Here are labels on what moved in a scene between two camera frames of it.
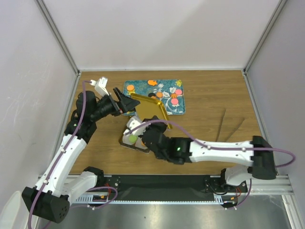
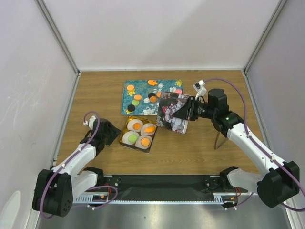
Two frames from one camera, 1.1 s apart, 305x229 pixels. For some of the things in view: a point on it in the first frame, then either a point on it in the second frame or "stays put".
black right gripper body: [157, 127] to [196, 109]
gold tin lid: [148, 107] to [168, 102]
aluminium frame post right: [280, 6] stays put
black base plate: [166, 187] stays put
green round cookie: [133, 138] stays put
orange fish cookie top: [152, 82] stays put
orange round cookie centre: [159, 94] stays put
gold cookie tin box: [131, 136] stays put
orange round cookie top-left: [130, 88] stays put
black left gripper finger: [128, 104] to [112, 133]
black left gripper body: [108, 106] to [104, 137]
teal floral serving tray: [170, 93] stays put
